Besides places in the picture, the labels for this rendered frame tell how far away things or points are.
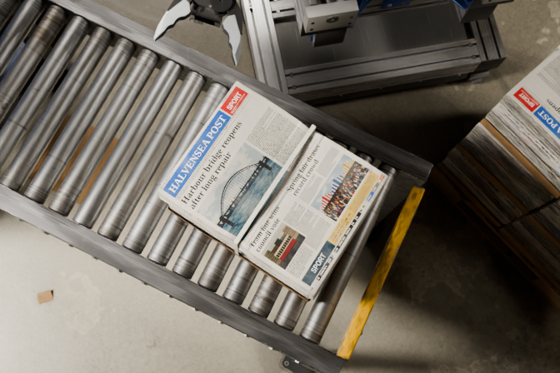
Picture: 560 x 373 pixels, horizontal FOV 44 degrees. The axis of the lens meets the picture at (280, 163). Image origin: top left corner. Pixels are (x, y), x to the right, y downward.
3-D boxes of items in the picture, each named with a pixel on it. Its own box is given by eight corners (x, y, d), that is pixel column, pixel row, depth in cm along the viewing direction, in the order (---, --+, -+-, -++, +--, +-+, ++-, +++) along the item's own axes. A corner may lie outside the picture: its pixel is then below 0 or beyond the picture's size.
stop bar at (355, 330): (425, 191, 162) (427, 189, 160) (348, 362, 151) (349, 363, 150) (412, 185, 162) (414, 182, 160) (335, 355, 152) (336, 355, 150)
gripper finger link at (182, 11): (155, 51, 126) (195, 24, 129) (155, 37, 121) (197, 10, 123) (145, 37, 126) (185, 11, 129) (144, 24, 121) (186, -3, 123)
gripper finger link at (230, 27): (247, 70, 129) (230, 26, 130) (252, 58, 123) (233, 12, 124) (232, 74, 128) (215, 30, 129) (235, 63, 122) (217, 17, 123)
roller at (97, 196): (186, 69, 173) (184, 62, 168) (91, 236, 161) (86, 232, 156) (168, 61, 173) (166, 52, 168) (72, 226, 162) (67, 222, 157)
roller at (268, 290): (350, 148, 169) (352, 142, 164) (264, 324, 158) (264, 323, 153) (332, 139, 170) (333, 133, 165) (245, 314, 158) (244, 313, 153)
